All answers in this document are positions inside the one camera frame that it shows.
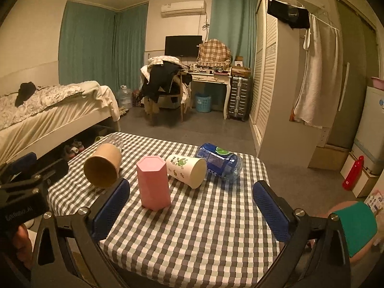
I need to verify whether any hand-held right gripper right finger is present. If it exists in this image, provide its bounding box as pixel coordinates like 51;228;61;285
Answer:
252;180;352;288

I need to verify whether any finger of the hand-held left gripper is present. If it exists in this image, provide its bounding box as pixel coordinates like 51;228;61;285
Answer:
0;152;38;176
30;158;70;186

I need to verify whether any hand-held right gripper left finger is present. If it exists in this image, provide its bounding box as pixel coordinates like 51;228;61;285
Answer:
30;178;131;288

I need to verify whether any pink hexagonal cup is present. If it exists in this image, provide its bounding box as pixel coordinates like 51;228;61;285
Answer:
136;155;172;211

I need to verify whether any brown paper cup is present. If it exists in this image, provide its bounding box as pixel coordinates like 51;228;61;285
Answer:
83;143;123;189

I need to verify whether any clear plastic cup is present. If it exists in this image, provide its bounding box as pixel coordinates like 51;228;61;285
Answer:
103;134;124;154

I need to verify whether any white printed cup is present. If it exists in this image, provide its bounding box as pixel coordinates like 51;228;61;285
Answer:
166;154;208;190

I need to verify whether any person's left hand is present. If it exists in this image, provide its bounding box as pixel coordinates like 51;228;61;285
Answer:
15;224;33;270

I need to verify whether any pair of shoes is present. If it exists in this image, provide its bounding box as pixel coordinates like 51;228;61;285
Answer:
62;139;86;160

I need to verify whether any bed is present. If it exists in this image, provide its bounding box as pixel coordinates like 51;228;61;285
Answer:
0;81;121;168

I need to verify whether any patterned quilt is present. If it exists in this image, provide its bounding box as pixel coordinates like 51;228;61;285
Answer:
0;81;118;131

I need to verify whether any black garment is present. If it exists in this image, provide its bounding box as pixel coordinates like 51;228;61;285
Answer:
15;82;37;107

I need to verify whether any blue plastic bottle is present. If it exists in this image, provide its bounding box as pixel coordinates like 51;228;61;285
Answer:
195;143;243;182

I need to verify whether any checked tablecloth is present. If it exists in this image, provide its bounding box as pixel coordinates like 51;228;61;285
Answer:
46;132;284;288

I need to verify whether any large cardboard box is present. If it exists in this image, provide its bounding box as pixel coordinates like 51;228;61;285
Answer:
307;146;350;172

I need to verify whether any green cloth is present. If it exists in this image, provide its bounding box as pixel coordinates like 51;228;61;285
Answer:
329;202;378;259

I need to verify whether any red bottle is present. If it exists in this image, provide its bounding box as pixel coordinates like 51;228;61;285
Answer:
342;155;364;191

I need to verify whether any white storage box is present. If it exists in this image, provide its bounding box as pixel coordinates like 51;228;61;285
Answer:
340;153;379;199

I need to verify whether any clear water jug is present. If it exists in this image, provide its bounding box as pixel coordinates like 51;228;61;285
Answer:
116;85;133;110

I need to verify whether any pink round object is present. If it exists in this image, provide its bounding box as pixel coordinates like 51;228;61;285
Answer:
326;200;382;270

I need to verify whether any dark ribbed suitcase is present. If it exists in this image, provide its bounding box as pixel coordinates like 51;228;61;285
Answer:
227;76;252;122

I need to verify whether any wide teal curtain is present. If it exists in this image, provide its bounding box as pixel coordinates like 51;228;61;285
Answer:
58;0;149;97

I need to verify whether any blue plastic basket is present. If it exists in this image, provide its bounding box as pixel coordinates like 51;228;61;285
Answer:
195;94;212;113

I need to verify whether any wooden chair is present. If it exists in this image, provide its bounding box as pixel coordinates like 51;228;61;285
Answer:
144;72;193;124

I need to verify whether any white louvered wardrobe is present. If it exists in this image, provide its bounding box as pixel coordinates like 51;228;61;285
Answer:
248;0;334;157

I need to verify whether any white fridge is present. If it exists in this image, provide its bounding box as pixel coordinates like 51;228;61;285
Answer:
350;85;384;175

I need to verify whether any black clothes pile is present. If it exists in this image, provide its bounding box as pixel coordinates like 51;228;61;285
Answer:
140;61;185;103

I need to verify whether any white hanging towel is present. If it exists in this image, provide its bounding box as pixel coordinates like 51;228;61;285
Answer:
293;13;343;128

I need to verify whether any white desk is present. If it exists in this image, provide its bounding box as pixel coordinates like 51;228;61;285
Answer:
188;67;233;120

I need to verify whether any grey door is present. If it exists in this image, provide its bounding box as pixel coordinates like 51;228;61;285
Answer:
325;0;379;151

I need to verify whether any plaid cloth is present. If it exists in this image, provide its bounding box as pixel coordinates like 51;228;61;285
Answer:
196;39;233;70

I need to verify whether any black monitor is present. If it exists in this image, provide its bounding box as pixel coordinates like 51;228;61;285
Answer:
165;35;203;58

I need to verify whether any narrow teal curtain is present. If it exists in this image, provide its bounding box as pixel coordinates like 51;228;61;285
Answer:
207;0;260;70

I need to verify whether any black hanging bag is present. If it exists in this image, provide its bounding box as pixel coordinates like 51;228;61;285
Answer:
267;0;311;30

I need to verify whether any white air conditioner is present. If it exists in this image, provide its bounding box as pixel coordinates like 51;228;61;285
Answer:
160;0;208;18

